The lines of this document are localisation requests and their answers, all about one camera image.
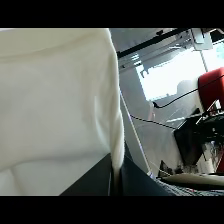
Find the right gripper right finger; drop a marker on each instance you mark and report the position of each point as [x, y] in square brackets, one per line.
[140, 180]

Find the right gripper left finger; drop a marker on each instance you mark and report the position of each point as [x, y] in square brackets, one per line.
[95, 180]

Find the white garment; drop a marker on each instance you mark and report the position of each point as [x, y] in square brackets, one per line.
[56, 110]

